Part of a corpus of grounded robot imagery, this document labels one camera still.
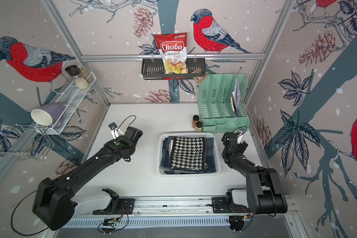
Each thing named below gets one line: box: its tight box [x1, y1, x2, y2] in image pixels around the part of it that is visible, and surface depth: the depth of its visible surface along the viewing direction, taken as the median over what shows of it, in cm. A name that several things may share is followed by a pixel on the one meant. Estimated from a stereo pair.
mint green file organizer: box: [196, 73, 250, 134], surface depth 106 cm
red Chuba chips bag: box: [154, 32, 188, 74], surface depth 84 cm
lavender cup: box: [30, 102, 65, 126], surface depth 63 cm
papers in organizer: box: [230, 78, 241, 118], surface depth 94 cm
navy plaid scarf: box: [159, 136, 217, 175], surface depth 82 cm
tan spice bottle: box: [194, 120, 203, 133], surface depth 99 cm
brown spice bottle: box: [191, 115, 200, 129], surface depth 101 cm
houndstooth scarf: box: [169, 136, 207, 171], surface depth 83 cm
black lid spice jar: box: [64, 64, 89, 90], surface depth 83 cm
